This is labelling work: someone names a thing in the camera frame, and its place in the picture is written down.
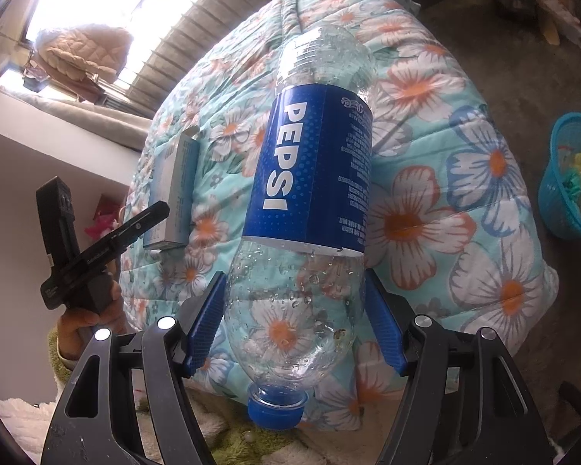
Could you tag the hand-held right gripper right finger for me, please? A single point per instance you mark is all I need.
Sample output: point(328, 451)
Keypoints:
point(385, 329)

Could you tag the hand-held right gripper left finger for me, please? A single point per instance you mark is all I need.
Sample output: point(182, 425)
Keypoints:
point(203, 329)

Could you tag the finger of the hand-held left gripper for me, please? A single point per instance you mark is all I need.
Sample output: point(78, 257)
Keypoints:
point(126, 237)
point(58, 223)

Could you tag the blue and white carton box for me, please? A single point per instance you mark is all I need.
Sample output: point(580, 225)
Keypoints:
point(181, 189)

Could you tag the clear bottle with blue label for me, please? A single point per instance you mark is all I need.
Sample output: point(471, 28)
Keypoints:
point(310, 164)

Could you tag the blue plastic waste basket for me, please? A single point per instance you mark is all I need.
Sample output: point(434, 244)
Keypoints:
point(559, 203)

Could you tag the person's left forearm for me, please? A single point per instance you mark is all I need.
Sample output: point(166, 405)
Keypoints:
point(58, 373)

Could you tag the person's left hand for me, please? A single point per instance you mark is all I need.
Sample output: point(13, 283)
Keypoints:
point(70, 334)

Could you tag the cardboard box with pink cloth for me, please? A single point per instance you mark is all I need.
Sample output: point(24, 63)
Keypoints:
point(101, 225)

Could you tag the grey rolled mat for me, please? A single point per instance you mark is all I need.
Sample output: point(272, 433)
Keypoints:
point(77, 116)

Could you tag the beige puffer jacket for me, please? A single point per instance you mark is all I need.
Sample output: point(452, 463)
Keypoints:
point(82, 53)

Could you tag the balcony railing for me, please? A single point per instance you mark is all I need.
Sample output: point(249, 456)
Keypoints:
point(184, 34)

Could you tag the floral quilt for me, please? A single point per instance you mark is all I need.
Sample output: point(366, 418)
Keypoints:
point(465, 106)

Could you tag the tan insole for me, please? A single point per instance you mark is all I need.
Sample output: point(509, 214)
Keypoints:
point(551, 34)

